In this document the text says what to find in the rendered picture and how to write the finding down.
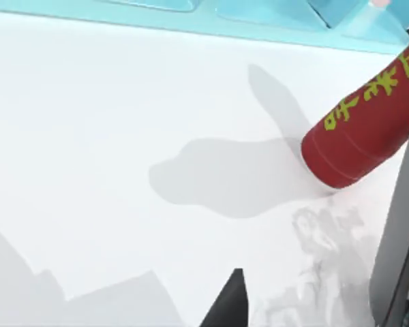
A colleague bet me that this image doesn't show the red bottle with yellow lettering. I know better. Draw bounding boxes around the red bottle with yellow lettering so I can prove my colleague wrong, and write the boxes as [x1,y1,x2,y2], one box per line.
[300,27,409,189]

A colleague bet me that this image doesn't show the light blue rack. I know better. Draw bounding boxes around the light blue rack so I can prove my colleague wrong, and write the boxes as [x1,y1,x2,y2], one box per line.
[0,0,409,55]

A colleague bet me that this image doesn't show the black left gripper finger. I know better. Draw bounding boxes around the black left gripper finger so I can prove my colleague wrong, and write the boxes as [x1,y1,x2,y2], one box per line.
[198,268,249,327]

